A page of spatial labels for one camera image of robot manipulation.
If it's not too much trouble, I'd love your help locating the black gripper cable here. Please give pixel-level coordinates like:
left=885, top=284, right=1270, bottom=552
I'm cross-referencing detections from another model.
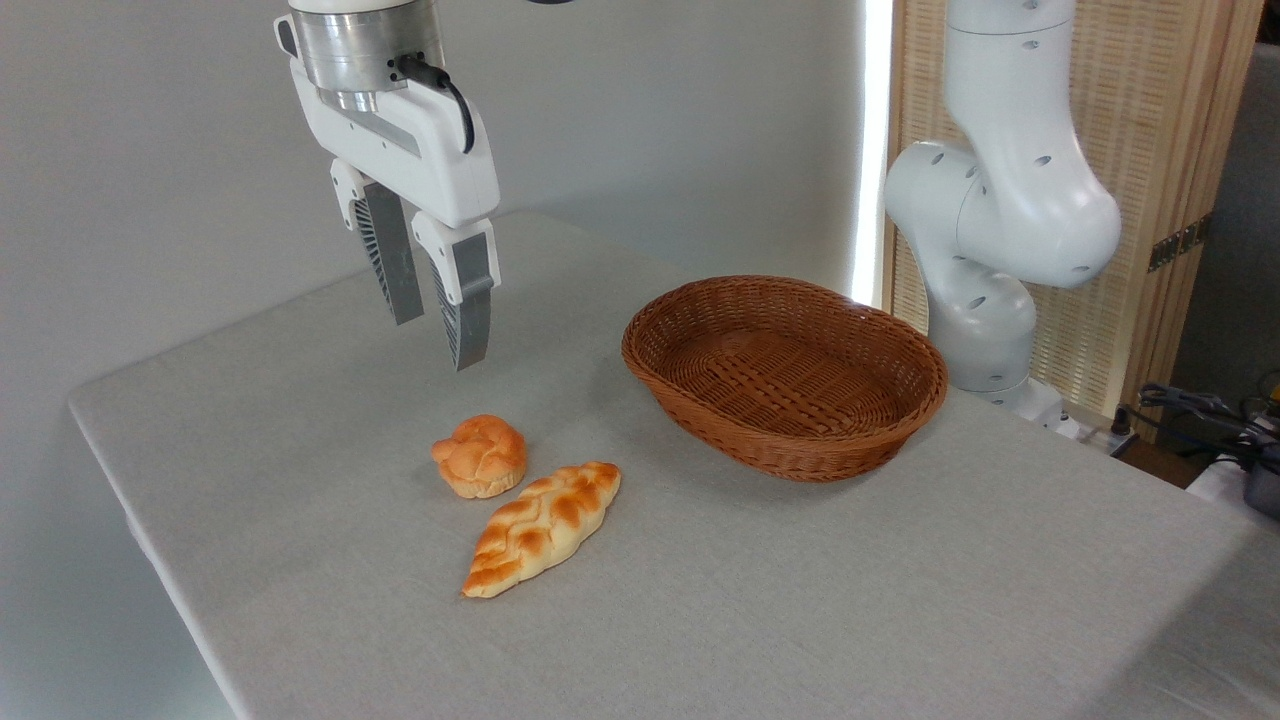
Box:
left=394, top=54, right=477, bottom=155

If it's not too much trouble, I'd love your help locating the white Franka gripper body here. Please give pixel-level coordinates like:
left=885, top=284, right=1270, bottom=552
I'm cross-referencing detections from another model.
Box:
left=275, top=14, right=502, bottom=230

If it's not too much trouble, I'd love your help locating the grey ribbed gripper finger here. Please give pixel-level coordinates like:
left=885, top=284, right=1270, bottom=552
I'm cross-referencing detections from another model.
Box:
left=330, top=157, right=426, bottom=327
left=411, top=209, right=502, bottom=373

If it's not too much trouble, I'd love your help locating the round knotted bread roll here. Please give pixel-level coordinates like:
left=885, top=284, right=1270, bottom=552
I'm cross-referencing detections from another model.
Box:
left=431, top=413, right=529, bottom=500

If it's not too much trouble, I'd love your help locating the dark metal screen hinge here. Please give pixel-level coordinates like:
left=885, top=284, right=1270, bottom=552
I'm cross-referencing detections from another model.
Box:
left=1147, top=213, right=1214, bottom=274

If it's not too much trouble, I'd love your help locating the brown oval wicker basket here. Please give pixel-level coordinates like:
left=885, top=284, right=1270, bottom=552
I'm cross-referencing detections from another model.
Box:
left=620, top=274, right=950, bottom=484

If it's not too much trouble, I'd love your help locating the long braided bread loaf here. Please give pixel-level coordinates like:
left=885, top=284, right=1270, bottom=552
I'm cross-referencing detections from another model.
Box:
left=460, top=460, right=623, bottom=600

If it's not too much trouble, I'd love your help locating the grey device box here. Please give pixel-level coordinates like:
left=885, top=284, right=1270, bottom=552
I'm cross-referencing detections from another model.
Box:
left=1243, top=464, right=1280, bottom=522

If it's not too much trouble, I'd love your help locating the grey tablecloth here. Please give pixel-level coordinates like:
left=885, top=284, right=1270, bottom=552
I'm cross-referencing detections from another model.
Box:
left=66, top=209, right=1280, bottom=720

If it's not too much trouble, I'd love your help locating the black cable bundle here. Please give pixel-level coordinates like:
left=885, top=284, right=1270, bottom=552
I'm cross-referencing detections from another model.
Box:
left=1133, top=381, right=1280, bottom=473

